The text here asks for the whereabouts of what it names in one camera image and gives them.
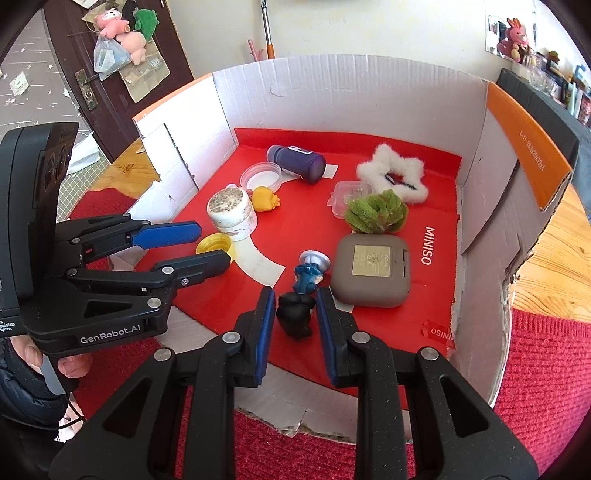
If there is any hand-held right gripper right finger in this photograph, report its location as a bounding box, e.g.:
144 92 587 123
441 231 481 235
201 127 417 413
315 287 541 480

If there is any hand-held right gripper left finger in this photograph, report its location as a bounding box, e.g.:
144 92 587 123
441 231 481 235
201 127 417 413
48 285 278 480

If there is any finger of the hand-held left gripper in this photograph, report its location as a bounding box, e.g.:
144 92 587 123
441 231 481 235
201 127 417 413
55 216 202 266
69 250 232 296

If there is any yellow plastic cap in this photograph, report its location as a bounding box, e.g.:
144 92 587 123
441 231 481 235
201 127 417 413
196 233 236 261

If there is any black and blue figurine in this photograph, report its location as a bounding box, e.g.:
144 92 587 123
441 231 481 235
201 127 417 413
276 250 332 340

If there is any grey-brown square case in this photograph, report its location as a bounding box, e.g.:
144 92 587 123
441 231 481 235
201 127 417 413
331 233 413 308

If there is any cream round jar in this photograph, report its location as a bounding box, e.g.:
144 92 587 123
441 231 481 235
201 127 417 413
206 187 258 241

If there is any yellow-haired doll figure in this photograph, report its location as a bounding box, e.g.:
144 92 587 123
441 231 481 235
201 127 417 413
226 184 282 213

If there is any clear round plastic lid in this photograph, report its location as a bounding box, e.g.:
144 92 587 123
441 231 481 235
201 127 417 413
240 161 283 192

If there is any green plush scrunchie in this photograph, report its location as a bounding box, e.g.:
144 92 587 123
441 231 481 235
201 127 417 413
344 189 409 236

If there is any small clear plastic box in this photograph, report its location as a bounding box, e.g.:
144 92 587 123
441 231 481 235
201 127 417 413
328 181 374 217

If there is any dark blue bottle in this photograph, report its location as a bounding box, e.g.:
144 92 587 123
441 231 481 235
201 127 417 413
267 144 327 184

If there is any white fluffy star hair clip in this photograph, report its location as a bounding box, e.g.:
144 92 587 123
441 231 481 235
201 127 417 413
355 143 429 204

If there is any orange and white cardboard box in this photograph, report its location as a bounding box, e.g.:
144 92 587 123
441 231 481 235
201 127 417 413
133 54 580 446

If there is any person's left hand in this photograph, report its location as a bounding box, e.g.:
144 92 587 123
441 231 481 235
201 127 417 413
10 336 92 381

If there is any green cutting mat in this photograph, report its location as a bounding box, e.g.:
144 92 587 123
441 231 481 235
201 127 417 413
55 152 112 217

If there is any white plastic sheet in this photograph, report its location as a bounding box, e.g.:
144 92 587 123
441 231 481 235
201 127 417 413
60 129 102 176

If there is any red paper bag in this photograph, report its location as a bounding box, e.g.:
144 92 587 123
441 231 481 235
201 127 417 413
139 127 463 386

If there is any clear plastic bag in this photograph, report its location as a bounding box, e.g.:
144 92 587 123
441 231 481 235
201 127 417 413
93 34 132 81

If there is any dark brown door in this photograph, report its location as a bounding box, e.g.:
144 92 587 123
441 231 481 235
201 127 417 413
41 0 195 162

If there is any pale pink pig plush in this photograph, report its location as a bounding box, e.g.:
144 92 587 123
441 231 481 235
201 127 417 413
117 30 148 63

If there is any pink plush toy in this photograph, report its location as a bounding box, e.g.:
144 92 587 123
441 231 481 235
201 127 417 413
95 8 130 38

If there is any green plush toy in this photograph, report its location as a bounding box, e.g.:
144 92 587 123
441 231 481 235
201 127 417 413
133 8 160 40

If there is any red knitted blanket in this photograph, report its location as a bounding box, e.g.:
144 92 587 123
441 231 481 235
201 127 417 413
69 187 591 480

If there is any dark grey tablecloth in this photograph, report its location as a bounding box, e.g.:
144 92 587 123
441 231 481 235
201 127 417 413
496 68 591 195

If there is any row of bottles and jars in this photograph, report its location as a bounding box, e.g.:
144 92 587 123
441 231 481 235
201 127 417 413
522 48 591 127

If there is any pink rabbit plush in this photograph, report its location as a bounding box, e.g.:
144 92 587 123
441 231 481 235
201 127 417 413
498 17 531 61

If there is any metal door handle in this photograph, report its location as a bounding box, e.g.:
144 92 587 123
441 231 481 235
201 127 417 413
75 68 100 112

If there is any wall mirror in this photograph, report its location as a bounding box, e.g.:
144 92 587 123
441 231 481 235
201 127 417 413
485 11 539 58

